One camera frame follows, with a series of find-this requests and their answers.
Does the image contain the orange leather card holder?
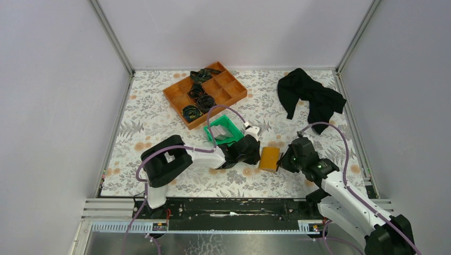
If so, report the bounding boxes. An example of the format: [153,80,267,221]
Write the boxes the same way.
[258,147,280,173]

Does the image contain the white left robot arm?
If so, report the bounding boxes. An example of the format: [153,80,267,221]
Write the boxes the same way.
[141,134,261,218]

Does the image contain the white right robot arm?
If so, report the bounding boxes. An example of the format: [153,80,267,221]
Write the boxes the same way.
[278,137,418,254]

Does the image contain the stack of white cards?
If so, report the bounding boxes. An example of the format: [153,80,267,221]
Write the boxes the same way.
[211,125,233,141]

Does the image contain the green plastic bin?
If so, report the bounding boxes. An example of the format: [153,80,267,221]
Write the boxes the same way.
[204,115,244,145]

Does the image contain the black cloth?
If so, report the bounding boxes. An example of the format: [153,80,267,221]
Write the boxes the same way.
[277,68,347,134]

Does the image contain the rolled dark belt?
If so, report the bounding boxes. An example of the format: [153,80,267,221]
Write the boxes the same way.
[182,105,203,123]
[196,94,216,114]
[187,83,206,103]

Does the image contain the wooden compartment tray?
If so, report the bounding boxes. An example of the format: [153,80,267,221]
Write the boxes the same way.
[163,61,248,130]

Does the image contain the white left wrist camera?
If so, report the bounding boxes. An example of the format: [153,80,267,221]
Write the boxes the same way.
[244,122,261,141]

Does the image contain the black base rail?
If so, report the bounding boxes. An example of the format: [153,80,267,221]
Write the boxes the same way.
[132,198,325,231]

